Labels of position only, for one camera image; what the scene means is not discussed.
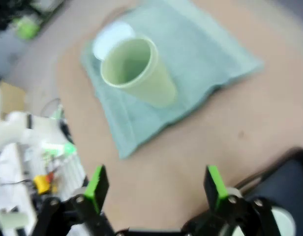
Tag pale green bowl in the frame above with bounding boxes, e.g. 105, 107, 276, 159
271, 206, 296, 236

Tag green towel mat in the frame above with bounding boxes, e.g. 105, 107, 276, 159
80, 0, 266, 160

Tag tall pale green cup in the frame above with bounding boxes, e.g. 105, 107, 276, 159
100, 36, 178, 109

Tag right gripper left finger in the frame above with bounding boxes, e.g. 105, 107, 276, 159
30, 165, 117, 236

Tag small yellow object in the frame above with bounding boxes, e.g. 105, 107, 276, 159
32, 174, 54, 195

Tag tan cardboard piece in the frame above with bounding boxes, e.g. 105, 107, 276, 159
0, 82, 27, 117

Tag bright green blurry object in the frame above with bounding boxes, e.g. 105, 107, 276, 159
14, 17, 41, 40

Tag black serving tray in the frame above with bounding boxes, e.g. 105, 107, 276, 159
234, 147, 303, 236

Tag light blue bowl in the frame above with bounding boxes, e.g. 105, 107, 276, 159
92, 21, 136, 61

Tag green and white tube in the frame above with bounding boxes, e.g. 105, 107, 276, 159
41, 143, 77, 156

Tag white paper sheets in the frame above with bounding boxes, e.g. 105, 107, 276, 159
0, 142, 38, 223

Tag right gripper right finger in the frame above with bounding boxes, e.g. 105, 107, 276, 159
181, 165, 283, 236

